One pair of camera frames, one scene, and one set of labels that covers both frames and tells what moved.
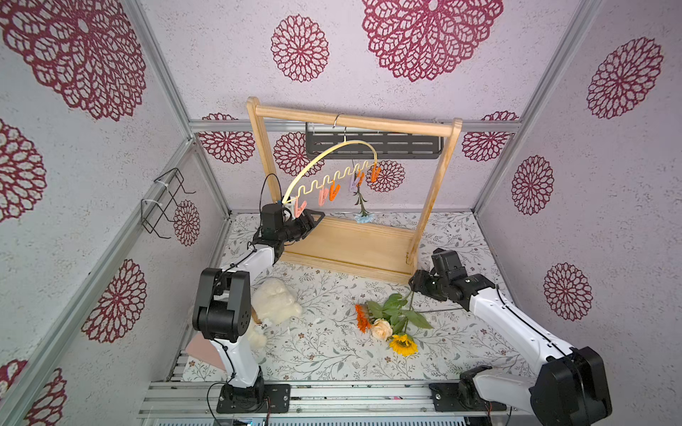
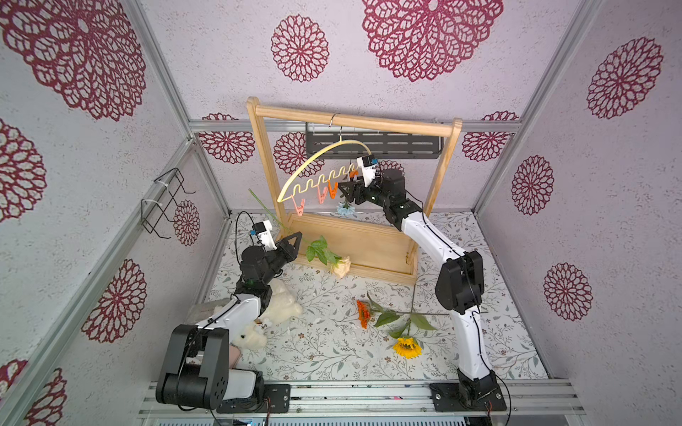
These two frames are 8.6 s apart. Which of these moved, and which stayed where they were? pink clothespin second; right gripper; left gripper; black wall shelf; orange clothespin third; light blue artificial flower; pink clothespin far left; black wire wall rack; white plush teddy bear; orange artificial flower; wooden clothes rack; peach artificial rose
Moved: light blue artificial flower; left gripper; peach artificial rose; right gripper
Stayed: wooden clothes rack; pink clothespin second; orange artificial flower; orange clothespin third; white plush teddy bear; black wall shelf; pink clothespin far left; black wire wall rack
